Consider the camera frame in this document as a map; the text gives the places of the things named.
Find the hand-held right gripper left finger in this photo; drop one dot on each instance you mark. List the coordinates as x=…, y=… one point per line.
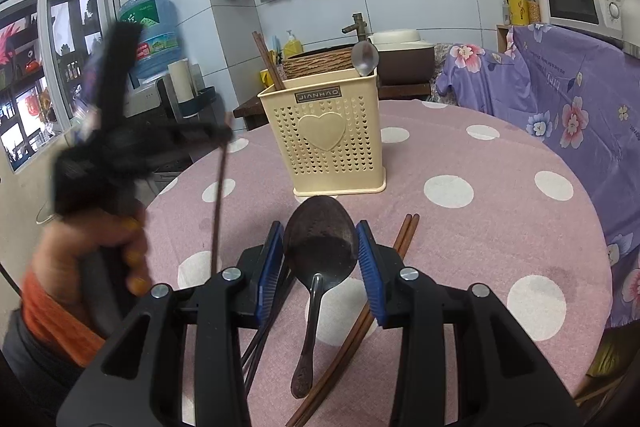
x=272, y=267

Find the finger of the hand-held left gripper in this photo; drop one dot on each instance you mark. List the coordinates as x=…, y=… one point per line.
x=185, y=134
x=112, y=77

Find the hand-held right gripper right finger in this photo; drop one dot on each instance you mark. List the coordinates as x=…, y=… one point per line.
x=370, y=272

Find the cream plastic utensil holder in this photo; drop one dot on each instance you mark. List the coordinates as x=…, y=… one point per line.
x=320, y=157

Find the plain metal spoon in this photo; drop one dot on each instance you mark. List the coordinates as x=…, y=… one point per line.
x=365, y=57

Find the person's left forearm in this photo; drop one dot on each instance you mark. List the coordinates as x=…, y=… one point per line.
x=55, y=322

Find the person's left hand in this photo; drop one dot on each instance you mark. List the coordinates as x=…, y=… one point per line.
x=65, y=252

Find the teal cup holder tray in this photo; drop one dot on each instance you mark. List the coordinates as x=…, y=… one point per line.
x=205, y=99

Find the white paper cup stack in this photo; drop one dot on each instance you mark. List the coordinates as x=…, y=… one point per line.
x=180, y=82

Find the blue water jug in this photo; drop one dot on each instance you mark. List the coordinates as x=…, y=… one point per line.
x=157, y=37

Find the dark wooden side table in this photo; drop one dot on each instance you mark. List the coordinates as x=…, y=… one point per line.
x=247, y=117

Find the white framed window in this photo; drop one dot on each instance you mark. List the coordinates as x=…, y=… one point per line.
x=45, y=57

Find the pink polka dot tablecloth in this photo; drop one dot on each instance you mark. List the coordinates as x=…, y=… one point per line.
x=450, y=257

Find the dark wooden display shelf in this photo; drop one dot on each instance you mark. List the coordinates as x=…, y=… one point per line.
x=20, y=72

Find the yellow mug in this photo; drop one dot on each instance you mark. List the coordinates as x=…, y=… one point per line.
x=265, y=79

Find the yellow soap bottle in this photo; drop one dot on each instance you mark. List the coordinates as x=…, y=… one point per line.
x=293, y=47

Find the woven basket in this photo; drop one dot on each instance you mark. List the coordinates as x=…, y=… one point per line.
x=320, y=63

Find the bronze faucet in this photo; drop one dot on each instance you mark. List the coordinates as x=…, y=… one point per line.
x=360, y=27

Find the person's dark clothing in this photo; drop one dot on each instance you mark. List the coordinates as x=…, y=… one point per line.
x=35, y=382

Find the brown pot with cream lid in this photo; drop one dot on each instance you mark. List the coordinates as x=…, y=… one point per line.
x=405, y=62

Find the purple floral cloth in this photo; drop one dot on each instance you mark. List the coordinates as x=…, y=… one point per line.
x=575, y=147

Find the light wooden crate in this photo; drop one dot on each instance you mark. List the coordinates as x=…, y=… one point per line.
x=502, y=38

